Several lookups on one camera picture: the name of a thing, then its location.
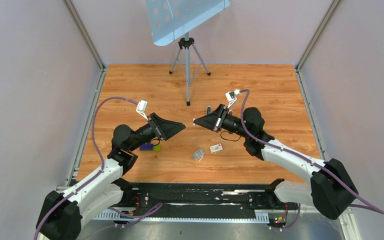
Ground white staple box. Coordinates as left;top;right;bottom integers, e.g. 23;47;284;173
209;143;223;154

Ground grey tripod stand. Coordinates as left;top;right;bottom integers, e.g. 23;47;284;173
169;32;212;107

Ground white slotted cable duct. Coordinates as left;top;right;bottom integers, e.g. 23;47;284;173
92;210;270;224

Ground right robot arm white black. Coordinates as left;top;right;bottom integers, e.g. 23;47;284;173
193;104;358;220

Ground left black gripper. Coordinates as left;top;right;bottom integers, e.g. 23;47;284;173
128;113;185;152

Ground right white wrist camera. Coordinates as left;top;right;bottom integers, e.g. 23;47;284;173
225;89;241;109

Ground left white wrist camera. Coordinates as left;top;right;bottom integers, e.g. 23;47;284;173
136;99;149;121

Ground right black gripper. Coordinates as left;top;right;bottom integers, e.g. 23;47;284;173
194;104;251;139

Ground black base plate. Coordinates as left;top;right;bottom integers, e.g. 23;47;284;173
112;182;298;218

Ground light blue perforated board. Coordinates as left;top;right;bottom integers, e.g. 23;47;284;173
145;0;231;47

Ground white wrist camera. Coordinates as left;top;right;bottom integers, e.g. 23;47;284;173
225;89;241;109
136;99;149;121

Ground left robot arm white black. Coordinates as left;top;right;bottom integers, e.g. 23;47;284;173
34;113;186;240

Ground purple green toy brick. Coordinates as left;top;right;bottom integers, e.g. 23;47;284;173
139;143;161;152

